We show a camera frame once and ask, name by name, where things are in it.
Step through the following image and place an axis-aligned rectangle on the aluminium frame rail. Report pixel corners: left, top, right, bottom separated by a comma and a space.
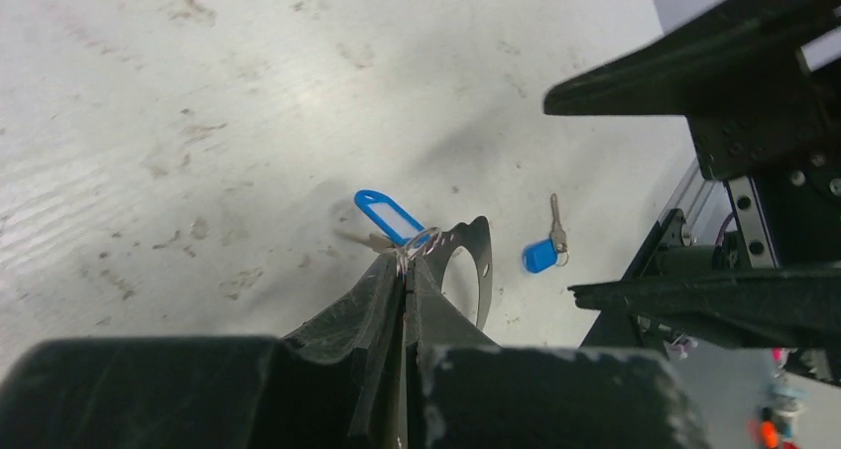
658, 160, 737, 246

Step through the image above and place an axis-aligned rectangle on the silver key on blue tag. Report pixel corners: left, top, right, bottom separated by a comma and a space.
549, 193, 569, 267

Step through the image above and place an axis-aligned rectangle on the blue key tag white label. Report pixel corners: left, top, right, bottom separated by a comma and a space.
353, 189, 425, 246

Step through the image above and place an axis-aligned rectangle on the solid blue key tag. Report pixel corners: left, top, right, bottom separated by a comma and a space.
522, 238, 558, 274

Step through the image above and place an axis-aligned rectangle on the perforated metal key plate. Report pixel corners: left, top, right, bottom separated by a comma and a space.
397, 216, 494, 332

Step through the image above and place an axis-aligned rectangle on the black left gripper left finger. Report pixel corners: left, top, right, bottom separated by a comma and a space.
1, 256, 403, 448

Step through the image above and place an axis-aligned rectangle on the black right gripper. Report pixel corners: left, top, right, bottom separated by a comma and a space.
542, 0, 840, 349

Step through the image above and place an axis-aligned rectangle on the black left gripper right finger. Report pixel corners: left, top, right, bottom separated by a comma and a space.
406, 260, 709, 448

